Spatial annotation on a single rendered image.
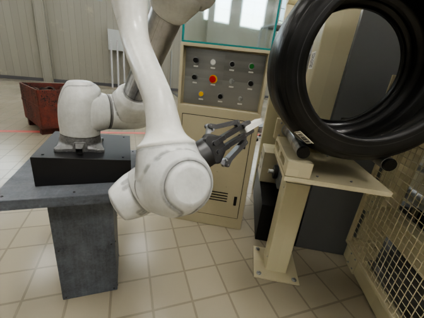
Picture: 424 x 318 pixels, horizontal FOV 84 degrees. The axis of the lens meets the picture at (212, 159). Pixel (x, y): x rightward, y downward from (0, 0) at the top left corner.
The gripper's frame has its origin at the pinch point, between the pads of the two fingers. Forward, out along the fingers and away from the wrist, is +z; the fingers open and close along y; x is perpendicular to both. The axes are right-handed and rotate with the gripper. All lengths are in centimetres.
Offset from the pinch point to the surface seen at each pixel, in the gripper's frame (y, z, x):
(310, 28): -17.5, 23.4, 9.8
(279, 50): -15.8, 19.2, 1.1
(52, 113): -74, -42, -347
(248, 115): 10, 54, -66
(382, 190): 41, 34, 12
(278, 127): 15, 38, -29
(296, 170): 23.3, 14.6, -3.6
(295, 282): 107, 21, -40
